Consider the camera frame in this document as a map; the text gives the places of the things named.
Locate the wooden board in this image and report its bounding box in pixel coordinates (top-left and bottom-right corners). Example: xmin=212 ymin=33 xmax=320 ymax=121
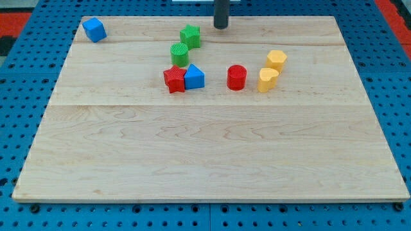
xmin=12 ymin=16 xmax=410 ymax=203

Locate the yellow heart block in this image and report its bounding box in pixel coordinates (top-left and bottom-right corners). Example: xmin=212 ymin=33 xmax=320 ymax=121
xmin=257 ymin=67 xmax=279 ymax=93

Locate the blue triangle block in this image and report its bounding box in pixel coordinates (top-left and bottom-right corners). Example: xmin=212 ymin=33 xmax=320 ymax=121
xmin=184 ymin=64 xmax=205 ymax=90

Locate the red star block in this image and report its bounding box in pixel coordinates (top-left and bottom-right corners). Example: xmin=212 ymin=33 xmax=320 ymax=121
xmin=163 ymin=65 xmax=186 ymax=94

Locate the red cylinder block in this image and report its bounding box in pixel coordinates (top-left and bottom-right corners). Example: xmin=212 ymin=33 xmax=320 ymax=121
xmin=227 ymin=65 xmax=247 ymax=90

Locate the green cylinder block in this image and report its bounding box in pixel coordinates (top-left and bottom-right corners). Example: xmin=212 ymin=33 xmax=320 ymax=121
xmin=170 ymin=43 xmax=189 ymax=67

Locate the green star block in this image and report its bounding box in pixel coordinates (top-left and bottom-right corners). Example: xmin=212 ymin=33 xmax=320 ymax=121
xmin=180 ymin=24 xmax=201 ymax=50

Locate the yellow hexagon block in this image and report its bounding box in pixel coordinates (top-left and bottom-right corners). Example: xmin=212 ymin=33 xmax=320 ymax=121
xmin=265 ymin=50 xmax=288 ymax=73

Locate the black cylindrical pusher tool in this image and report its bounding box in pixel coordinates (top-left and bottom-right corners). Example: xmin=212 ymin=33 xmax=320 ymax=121
xmin=213 ymin=0 xmax=230 ymax=30

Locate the blue cube block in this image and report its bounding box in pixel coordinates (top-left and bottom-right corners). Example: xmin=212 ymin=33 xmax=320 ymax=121
xmin=82 ymin=17 xmax=107 ymax=43

